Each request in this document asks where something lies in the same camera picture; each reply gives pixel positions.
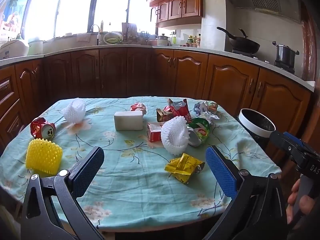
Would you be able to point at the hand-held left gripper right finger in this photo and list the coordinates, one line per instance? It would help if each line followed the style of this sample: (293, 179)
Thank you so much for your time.
(220, 172)

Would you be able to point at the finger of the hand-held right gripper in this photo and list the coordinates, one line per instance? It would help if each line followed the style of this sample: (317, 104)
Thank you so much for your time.
(278, 138)
(295, 138)

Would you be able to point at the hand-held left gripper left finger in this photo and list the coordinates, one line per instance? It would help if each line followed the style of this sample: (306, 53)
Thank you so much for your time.
(87, 172)

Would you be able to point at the white rimmed trash bin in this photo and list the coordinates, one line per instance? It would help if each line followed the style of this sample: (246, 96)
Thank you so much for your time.
(250, 127)

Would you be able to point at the yellow snack wrapper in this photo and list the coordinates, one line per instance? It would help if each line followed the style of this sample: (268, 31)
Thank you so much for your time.
(182, 167)

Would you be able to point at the yellow foam fruit net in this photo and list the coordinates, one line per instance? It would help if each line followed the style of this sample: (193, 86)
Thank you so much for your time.
(43, 156)

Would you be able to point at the green snack packet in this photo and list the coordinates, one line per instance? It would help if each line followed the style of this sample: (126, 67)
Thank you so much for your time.
(200, 130)

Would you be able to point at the silver wrapper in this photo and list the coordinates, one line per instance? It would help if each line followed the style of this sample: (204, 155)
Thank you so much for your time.
(211, 117)

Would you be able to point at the large white foam fruit net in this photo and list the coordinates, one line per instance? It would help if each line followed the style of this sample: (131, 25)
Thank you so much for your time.
(172, 135)

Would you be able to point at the white foam block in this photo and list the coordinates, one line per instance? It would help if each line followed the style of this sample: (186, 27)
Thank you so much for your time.
(128, 121)

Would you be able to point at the colourful wrapper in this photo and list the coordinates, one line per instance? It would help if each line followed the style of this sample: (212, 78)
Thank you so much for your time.
(205, 106)

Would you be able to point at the small red carton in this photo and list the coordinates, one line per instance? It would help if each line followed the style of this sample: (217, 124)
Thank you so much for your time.
(153, 133)

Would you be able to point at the person's right hand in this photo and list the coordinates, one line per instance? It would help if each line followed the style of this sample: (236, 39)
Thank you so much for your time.
(306, 205)

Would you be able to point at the floral green tablecloth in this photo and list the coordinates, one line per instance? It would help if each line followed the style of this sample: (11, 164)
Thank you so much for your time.
(125, 180)

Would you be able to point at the small white foam fruit net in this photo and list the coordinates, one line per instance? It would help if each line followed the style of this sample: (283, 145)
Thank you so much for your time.
(73, 112)

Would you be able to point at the crushed red drink can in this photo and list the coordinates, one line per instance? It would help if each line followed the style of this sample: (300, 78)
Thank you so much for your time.
(38, 127)

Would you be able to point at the gas stove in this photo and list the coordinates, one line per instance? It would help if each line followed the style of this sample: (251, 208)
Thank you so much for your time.
(283, 65)

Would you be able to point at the red snack pouch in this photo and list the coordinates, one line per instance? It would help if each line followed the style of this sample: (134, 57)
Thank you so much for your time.
(180, 110)

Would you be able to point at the crumpled red and white bag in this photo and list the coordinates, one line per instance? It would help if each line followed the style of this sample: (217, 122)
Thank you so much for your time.
(138, 107)

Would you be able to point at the steel cooking pot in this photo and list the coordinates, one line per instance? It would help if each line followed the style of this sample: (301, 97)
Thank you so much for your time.
(285, 53)

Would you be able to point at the black wok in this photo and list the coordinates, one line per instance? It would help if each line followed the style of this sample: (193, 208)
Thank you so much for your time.
(243, 45)

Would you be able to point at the wooden base cabinets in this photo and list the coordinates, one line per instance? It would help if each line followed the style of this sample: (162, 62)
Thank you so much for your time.
(187, 75)

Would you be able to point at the kitchen faucet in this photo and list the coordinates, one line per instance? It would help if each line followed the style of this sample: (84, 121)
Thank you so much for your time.
(98, 38)

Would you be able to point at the colander bowl with greens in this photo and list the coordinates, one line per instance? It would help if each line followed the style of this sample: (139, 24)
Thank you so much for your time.
(112, 38)

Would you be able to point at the range hood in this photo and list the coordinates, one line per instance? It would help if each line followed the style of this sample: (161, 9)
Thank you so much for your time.
(262, 0)

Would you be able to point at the green bottle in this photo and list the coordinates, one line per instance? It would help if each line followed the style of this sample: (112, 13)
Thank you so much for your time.
(174, 39)

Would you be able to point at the small white electric cooker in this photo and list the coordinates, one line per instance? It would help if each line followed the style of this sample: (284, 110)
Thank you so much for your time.
(163, 41)

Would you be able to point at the white rice cooker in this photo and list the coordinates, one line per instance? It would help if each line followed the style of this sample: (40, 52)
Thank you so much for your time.
(15, 48)

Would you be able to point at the wooden knife block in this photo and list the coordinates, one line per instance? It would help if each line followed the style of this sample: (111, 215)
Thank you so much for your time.
(128, 31)

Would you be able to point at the kitchen window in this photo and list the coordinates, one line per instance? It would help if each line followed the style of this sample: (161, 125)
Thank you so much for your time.
(75, 7)

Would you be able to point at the wooden wall cabinets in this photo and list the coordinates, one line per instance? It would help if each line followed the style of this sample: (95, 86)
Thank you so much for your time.
(175, 5)

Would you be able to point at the wall poster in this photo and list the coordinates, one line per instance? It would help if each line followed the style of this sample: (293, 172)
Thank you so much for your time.
(12, 10)

